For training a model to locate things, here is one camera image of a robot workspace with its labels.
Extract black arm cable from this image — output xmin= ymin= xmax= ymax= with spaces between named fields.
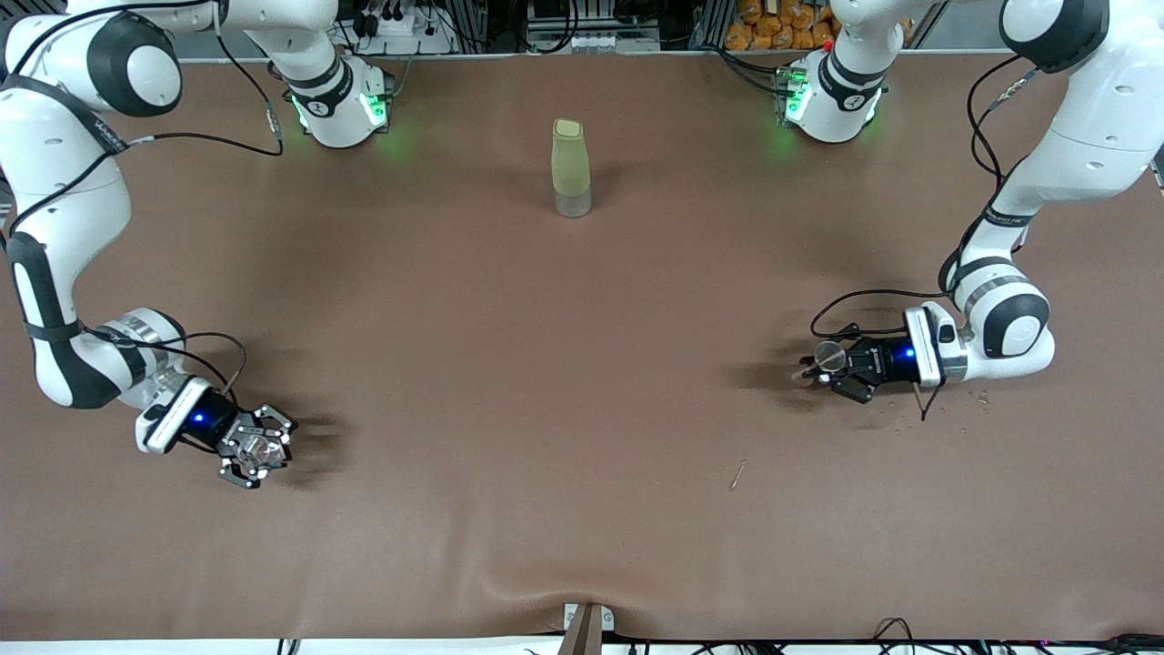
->
xmin=0 ymin=0 xmax=285 ymax=410
xmin=811 ymin=55 xmax=1042 ymax=421

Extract white power strip with plugs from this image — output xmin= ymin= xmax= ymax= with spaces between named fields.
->
xmin=359 ymin=7 xmax=437 ymax=39

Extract spilled liquid droplets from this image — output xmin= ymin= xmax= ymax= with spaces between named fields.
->
xmin=873 ymin=387 xmax=992 ymax=434

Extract wooden clamp bracket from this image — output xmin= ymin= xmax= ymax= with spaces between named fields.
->
xmin=557 ymin=602 xmax=616 ymax=655

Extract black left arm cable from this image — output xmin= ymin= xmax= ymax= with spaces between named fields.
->
xmin=811 ymin=55 xmax=1042 ymax=421

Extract orange packets pile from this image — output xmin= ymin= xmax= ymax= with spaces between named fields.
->
xmin=725 ymin=0 xmax=915 ymax=52

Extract black looped floor cable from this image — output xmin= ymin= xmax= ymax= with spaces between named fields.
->
xmin=873 ymin=618 xmax=921 ymax=655

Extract yellow-green frosted bottle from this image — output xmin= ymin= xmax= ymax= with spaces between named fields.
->
xmin=551 ymin=118 xmax=593 ymax=219

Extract clear glass measuring cup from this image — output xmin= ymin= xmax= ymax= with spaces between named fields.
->
xmin=227 ymin=426 xmax=285 ymax=472

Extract brown table mat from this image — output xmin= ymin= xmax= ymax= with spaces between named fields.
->
xmin=0 ymin=50 xmax=1164 ymax=643

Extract steel hourglass jigger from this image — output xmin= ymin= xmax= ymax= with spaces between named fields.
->
xmin=793 ymin=340 xmax=848 ymax=383

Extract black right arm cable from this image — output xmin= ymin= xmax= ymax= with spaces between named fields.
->
xmin=0 ymin=0 xmax=285 ymax=410

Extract white long socket strip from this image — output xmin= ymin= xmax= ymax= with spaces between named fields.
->
xmin=527 ymin=32 xmax=662 ymax=54

